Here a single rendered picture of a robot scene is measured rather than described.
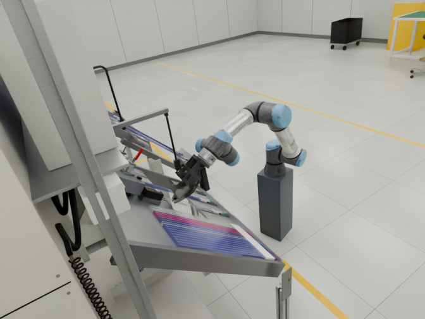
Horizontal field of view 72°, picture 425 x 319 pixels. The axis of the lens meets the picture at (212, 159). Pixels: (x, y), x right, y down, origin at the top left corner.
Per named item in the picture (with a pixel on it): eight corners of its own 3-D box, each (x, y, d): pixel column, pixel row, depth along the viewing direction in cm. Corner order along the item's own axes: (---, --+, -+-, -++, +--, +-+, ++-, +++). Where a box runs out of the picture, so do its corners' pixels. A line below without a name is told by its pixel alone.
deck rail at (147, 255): (274, 274, 117) (282, 261, 117) (277, 277, 116) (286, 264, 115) (109, 260, 72) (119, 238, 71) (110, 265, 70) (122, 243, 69)
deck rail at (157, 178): (193, 194, 169) (198, 185, 168) (194, 196, 167) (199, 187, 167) (66, 157, 123) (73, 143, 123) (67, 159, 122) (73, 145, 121)
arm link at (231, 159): (225, 149, 140) (214, 137, 132) (244, 154, 133) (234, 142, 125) (217, 162, 138) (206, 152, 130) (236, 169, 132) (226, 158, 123)
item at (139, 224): (136, 178, 143) (141, 169, 142) (206, 268, 93) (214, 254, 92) (67, 158, 122) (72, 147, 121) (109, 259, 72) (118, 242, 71)
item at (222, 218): (195, 192, 166) (197, 187, 166) (276, 268, 116) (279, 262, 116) (168, 183, 154) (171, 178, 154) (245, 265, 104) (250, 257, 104)
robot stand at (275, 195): (272, 218, 239) (271, 161, 211) (292, 227, 228) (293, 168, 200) (260, 231, 229) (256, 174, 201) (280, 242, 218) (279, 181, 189)
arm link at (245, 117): (250, 95, 163) (190, 138, 136) (267, 97, 157) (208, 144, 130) (252, 113, 170) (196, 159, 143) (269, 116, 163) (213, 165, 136)
